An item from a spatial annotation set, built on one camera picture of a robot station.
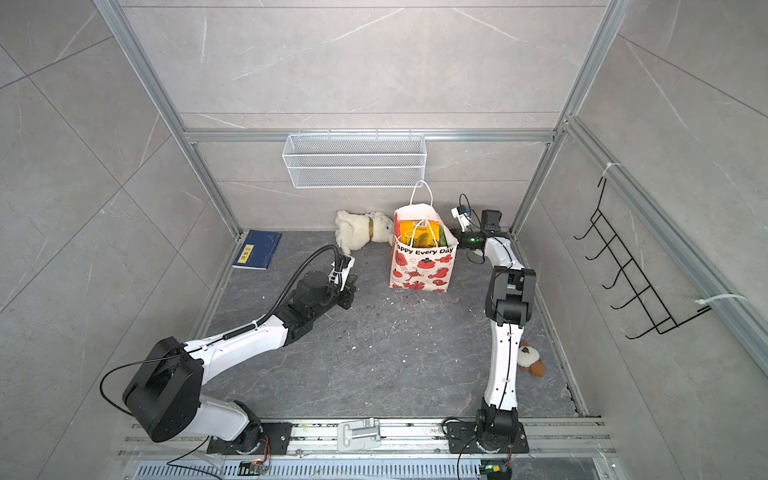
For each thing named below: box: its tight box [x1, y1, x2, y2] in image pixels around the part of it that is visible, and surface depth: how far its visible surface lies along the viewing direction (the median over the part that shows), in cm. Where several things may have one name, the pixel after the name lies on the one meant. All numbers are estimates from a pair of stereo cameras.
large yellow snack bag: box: [399, 220, 441, 247], surface depth 94 cm
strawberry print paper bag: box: [389, 203, 459, 293], surface depth 93 cm
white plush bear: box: [335, 210, 395, 254], surface depth 113 cm
